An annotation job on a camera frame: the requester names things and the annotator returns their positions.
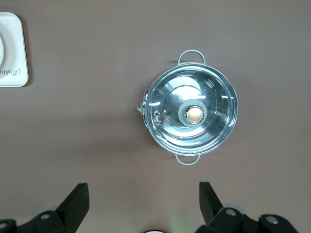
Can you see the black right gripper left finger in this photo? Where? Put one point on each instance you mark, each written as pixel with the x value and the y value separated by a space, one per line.
pixel 70 208

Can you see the cream rectangular tray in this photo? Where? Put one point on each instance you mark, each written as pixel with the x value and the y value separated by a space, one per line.
pixel 17 48

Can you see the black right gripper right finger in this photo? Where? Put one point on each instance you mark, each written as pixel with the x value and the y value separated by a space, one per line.
pixel 213 208

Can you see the glass pot lid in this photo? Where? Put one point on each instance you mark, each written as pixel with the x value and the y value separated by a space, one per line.
pixel 170 116

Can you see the stainless steel electric pot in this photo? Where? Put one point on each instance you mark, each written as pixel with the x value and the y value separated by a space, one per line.
pixel 187 163

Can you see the brown table mat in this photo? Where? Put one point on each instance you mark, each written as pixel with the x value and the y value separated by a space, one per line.
pixel 97 121

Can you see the white round plate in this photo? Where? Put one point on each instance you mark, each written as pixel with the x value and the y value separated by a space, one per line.
pixel 1 51

